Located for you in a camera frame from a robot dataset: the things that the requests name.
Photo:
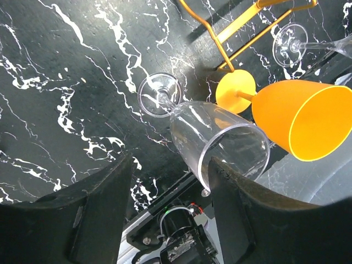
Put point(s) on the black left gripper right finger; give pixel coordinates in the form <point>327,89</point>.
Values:
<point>258,225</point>

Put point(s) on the clear flute glass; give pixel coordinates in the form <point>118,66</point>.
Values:
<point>201,130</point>

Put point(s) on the orange plastic wine glass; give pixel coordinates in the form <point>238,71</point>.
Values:
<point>308,119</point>

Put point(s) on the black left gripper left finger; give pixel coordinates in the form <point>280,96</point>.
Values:
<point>82,223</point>

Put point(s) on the aluminium frame rail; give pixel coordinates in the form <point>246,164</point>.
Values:
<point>135,236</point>

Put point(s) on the clear wine glass front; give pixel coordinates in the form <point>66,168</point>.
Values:
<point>291,43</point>

